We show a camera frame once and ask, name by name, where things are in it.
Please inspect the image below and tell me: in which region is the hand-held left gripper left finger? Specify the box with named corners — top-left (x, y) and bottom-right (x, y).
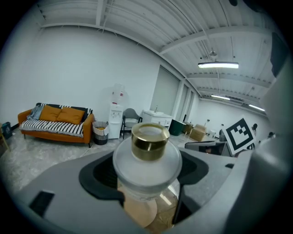
top-left (12, 149), bottom-right (152, 234)

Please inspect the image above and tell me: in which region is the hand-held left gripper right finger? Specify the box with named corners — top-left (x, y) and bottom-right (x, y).
top-left (160, 147), bottom-right (254, 234)

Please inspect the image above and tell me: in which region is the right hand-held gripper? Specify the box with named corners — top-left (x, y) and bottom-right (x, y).
top-left (184, 117), bottom-right (256, 158)

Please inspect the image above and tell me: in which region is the clear bottle with gold cap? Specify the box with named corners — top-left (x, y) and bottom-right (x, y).
top-left (112, 122), bottom-right (183, 202)

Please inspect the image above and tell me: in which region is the person's right forearm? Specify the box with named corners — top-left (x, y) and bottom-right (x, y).
top-left (233, 148), bottom-right (255, 159)

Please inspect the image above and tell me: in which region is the round glass table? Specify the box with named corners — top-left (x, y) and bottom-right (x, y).
top-left (117, 182), bottom-right (181, 230)

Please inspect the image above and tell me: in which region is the cardboard box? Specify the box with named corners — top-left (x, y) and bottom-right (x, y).
top-left (189, 123), bottom-right (207, 141)
top-left (183, 121), bottom-right (194, 134)

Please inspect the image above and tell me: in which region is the grey roller blind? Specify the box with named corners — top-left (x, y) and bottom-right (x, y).
top-left (179, 84), bottom-right (190, 122)
top-left (189, 90), bottom-right (195, 122)
top-left (149, 65), bottom-right (180, 115)

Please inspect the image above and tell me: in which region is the white sink cabinet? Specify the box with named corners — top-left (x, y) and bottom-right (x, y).
top-left (141, 109), bottom-right (174, 129)

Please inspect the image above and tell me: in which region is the long ceiling light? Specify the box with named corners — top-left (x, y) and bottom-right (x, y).
top-left (248, 104), bottom-right (266, 112)
top-left (210, 94), bottom-right (231, 101)
top-left (197, 61), bottom-right (239, 69)

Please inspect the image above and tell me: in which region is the grey chair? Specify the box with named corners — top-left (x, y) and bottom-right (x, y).
top-left (120, 108), bottom-right (143, 140)

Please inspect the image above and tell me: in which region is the orange sofa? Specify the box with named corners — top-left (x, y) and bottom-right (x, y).
top-left (17, 103), bottom-right (96, 148)

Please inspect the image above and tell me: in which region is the grey white laundry basket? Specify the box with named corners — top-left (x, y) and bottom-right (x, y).
top-left (92, 121), bottom-right (109, 146)

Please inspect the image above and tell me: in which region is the striped black white blanket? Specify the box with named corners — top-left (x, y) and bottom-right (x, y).
top-left (19, 102), bottom-right (93, 138)

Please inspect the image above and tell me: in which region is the white water dispenser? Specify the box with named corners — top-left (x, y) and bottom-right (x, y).
top-left (108, 102), bottom-right (124, 140)

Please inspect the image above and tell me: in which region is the orange cushion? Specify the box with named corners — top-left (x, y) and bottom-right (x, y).
top-left (56, 106), bottom-right (86, 125)
top-left (39, 104), bottom-right (62, 122)

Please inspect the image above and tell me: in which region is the wooden side table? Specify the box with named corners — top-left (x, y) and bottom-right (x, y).
top-left (0, 123), bottom-right (11, 153)

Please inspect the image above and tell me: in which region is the clear water dispenser bottle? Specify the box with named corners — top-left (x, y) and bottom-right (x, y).
top-left (111, 83), bottom-right (125, 105)

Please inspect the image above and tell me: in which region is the grey-blue garment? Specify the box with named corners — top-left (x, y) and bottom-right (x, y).
top-left (27, 105), bottom-right (44, 121)

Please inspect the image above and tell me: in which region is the dark storage box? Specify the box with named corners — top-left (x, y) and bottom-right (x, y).
top-left (0, 121), bottom-right (12, 140)

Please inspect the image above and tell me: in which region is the white floor cable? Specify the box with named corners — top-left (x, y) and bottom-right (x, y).
top-left (78, 146), bottom-right (96, 159)

